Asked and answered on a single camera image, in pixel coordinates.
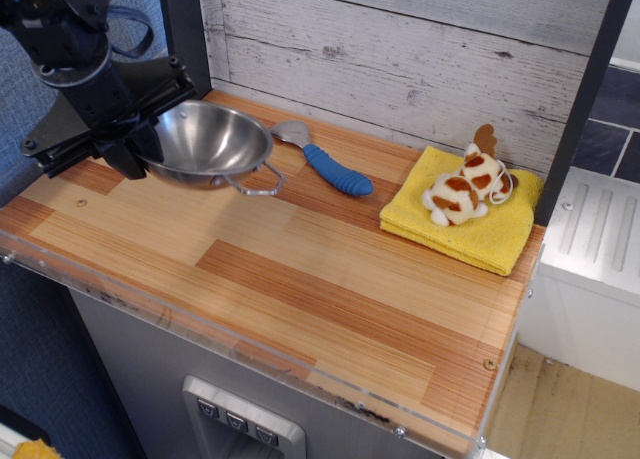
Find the white cabinet at right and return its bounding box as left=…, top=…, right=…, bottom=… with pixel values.
left=518, top=168, right=639, bottom=390

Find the yellow folded cloth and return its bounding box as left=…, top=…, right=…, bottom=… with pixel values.
left=380, top=147, right=543, bottom=276

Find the grey toy fridge cabinet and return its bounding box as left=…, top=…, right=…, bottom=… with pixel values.
left=71, top=291, right=435, bottom=458

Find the clear acrylic table guard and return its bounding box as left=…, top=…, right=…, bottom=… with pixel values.
left=1, top=220, right=543, bottom=458

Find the yellow object bottom left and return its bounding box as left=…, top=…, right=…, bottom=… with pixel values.
left=11, top=440, right=62, bottom=459

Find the silver dispenser button panel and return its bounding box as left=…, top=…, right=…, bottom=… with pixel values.
left=182, top=375, right=307, bottom=458

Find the metal bowl with handles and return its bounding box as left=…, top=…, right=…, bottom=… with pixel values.
left=140, top=100, right=285, bottom=196

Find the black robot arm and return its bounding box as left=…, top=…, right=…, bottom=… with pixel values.
left=1, top=0, right=196, bottom=179

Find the brown white plush toy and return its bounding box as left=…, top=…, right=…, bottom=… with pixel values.
left=421, top=124, right=519, bottom=227

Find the dark grey right post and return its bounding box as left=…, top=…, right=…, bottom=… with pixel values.
left=534, top=0, right=633, bottom=227

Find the blue handled metal scoop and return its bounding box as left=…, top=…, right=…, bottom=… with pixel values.
left=270, top=120, right=374, bottom=197

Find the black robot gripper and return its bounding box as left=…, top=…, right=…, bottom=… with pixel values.
left=21, top=56, right=196, bottom=180

